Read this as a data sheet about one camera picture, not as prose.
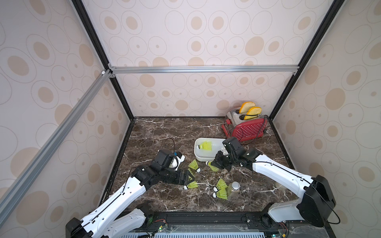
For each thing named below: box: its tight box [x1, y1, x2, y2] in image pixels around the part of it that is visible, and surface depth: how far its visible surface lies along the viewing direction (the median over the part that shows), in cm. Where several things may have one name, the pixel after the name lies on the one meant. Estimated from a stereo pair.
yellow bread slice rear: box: [239, 101, 256, 114], surface depth 99 cm
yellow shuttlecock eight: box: [212, 178, 228, 193], surface depth 84 cm
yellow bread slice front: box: [243, 106, 262, 120], surface depth 95 cm
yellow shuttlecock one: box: [212, 187, 228, 200], surface depth 82 cm
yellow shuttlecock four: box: [183, 180, 198, 190], surface depth 85 cm
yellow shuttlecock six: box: [188, 159, 202, 174], surface depth 91 cm
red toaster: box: [221, 107, 269, 142], surface depth 98 cm
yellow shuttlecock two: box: [196, 140, 213, 151], surface depth 102 cm
